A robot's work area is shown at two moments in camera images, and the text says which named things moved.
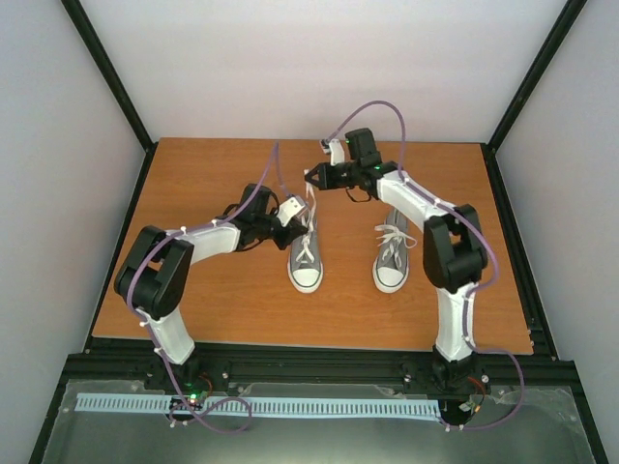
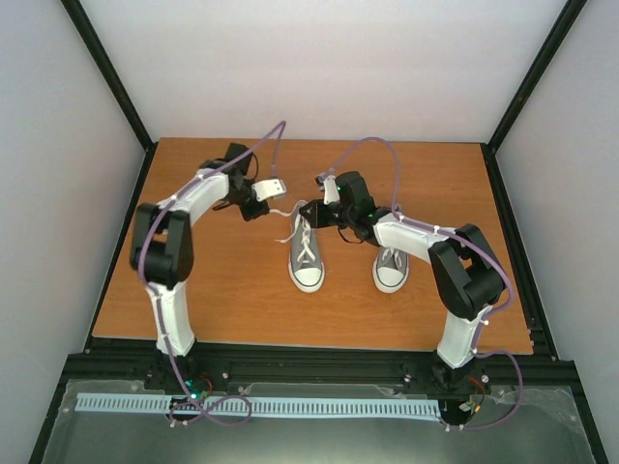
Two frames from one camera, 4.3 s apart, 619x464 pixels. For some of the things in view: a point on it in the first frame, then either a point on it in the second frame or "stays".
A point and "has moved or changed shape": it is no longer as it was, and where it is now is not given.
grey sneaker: x=391 y=267 stays
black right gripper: x=325 y=179 → x=316 y=220
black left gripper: x=291 y=233 → x=251 y=214
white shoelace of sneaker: x=308 y=255 has moved or changed shape
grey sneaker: x=305 y=265 stays
